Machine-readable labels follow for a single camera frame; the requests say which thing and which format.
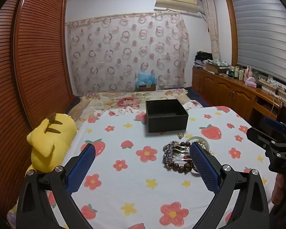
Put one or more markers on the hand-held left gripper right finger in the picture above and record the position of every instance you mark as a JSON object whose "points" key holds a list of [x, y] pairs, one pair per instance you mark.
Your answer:
{"points": [[203, 164]]}

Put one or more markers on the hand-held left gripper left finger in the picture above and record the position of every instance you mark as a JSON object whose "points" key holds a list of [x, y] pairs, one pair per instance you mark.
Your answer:
{"points": [[82, 164]]}

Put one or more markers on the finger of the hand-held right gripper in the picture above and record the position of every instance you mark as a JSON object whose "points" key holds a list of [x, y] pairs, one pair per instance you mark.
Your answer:
{"points": [[273, 123], [259, 136]]}

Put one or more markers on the pale green jade bangle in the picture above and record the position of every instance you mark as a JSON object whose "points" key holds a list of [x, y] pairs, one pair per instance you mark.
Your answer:
{"points": [[205, 143]]}

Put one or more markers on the black cardboard box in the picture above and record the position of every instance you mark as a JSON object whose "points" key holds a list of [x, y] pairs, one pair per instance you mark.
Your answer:
{"points": [[165, 115]]}

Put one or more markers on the person's right hand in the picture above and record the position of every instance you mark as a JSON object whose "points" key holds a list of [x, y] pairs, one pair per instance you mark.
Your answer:
{"points": [[280, 188]]}

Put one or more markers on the yellow plush toy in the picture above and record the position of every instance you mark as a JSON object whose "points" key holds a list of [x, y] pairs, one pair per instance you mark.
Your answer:
{"points": [[50, 140]]}

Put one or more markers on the white power strip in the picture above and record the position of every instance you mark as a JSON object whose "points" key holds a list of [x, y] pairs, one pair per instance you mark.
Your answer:
{"points": [[269, 82]]}

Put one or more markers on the pink tissue box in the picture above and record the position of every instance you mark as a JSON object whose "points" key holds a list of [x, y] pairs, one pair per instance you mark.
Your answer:
{"points": [[250, 80]]}

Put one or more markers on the wooden side cabinet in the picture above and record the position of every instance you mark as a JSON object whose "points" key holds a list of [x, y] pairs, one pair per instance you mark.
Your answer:
{"points": [[228, 93]]}

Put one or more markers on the strawberry flower printed cloth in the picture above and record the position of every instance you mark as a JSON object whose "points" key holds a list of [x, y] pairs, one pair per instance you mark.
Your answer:
{"points": [[138, 171]]}

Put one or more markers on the group of cosmetic bottles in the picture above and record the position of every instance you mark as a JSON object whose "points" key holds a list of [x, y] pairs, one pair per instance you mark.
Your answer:
{"points": [[237, 72]]}

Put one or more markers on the floral bed sheet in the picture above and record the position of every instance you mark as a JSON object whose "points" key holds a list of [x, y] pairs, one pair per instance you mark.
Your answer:
{"points": [[119, 101]]}

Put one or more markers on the flat cardboard box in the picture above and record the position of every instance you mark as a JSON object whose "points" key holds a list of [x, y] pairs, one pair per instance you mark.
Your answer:
{"points": [[215, 68]]}

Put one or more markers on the green patterned cloth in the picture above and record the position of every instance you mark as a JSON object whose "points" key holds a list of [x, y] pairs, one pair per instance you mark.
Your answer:
{"points": [[219, 62]]}

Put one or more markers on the small brown cardboard box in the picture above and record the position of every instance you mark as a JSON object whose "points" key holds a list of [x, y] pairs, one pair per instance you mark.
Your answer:
{"points": [[147, 87]]}

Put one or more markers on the stack of folded clothes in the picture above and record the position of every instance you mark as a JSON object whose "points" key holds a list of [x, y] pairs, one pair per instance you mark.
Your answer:
{"points": [[201, 58]]}

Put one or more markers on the blue plastic bag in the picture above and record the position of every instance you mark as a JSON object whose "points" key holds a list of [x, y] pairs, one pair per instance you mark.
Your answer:
{"points": [[145, 78]]}

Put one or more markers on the wooden louvered wardrobe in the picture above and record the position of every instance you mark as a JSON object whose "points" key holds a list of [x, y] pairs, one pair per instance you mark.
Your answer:
{"points": [[26, 64]]}

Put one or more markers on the white lace curtain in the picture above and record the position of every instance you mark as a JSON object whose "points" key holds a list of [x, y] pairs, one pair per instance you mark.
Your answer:
{"points": [[213, 23]]}

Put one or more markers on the circle patterned curtain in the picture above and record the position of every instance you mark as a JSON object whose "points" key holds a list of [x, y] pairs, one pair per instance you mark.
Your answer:
{"points": [[124, 52]]}

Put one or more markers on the white air conditioner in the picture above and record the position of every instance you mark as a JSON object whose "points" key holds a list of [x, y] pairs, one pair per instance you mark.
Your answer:
{"points": [[176, 1]]}

